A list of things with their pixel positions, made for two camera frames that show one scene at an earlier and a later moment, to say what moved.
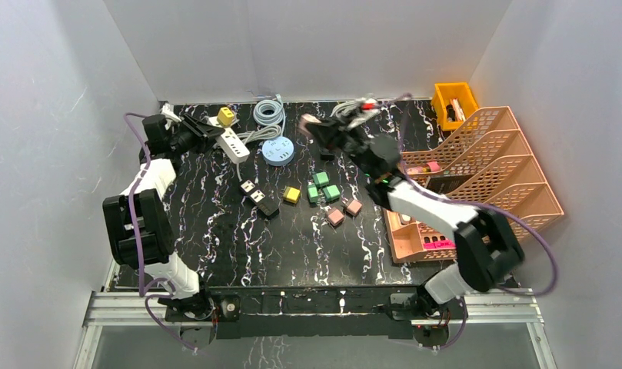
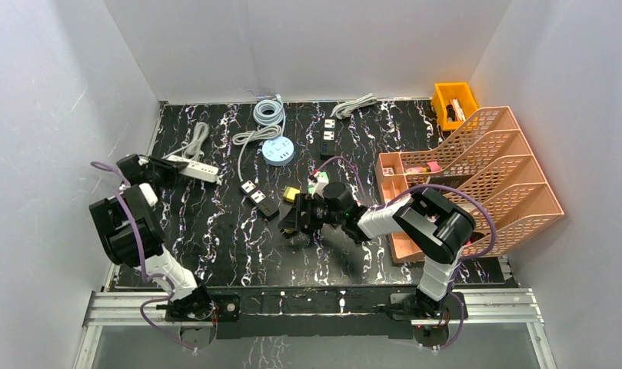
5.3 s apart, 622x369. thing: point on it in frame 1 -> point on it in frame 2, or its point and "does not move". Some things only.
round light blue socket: (277, 151) does not move
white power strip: (235, 150) -> (197, 170)
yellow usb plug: (291, 194) does not move
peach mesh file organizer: (490, 164) does not move
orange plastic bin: (454, 103) does not move
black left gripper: (195, 134) -> (161, 168)
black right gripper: (337, 133) -> (294, 219)
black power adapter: (257, 197) does not move
